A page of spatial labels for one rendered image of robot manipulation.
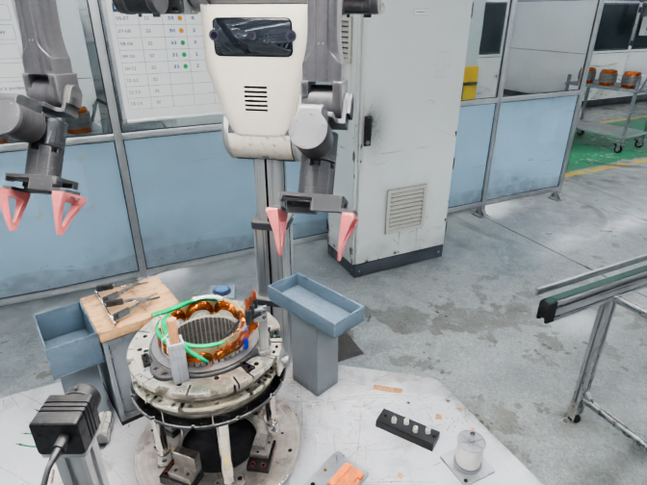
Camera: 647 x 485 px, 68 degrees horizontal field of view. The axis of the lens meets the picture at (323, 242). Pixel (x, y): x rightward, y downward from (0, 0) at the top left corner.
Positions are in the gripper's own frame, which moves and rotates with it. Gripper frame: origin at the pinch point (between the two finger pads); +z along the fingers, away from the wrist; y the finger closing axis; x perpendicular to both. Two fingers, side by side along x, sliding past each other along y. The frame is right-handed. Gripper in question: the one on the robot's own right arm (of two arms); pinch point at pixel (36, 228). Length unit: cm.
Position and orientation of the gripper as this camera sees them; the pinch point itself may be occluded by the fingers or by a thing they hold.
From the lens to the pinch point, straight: 99.8
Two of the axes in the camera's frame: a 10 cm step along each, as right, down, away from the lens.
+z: -1.0, 9.9, -0.6
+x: 1.7, 0.7, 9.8
